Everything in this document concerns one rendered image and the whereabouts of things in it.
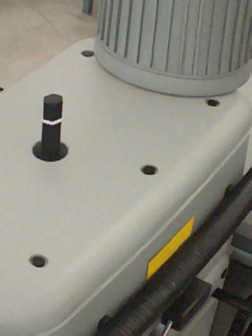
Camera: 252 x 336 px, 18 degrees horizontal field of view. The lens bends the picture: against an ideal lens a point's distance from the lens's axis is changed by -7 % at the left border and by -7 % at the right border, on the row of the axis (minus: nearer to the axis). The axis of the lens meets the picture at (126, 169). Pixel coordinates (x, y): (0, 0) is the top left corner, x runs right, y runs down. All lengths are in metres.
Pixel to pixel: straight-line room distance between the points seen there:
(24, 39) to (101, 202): 4.21
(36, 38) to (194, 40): 4.11
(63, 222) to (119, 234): 0.05
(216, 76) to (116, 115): 0.13
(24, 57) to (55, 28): 0.42
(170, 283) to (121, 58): 0.27
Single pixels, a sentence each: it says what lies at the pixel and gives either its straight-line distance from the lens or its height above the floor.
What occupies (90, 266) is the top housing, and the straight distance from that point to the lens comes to 0.71.
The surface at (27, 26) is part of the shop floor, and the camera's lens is 5.12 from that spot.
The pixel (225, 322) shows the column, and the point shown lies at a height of 1.35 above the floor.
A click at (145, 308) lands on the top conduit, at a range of 0.79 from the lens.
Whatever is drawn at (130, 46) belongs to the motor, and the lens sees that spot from 0.92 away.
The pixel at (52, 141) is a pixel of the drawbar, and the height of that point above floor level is 1.91.
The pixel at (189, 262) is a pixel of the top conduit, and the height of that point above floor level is 1.81.
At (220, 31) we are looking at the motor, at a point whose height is 1.98.
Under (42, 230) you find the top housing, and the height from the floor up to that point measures 1.89.
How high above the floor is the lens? 2.39
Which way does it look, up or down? 38 degrees down
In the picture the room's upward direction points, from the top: 6 degrees clockwise
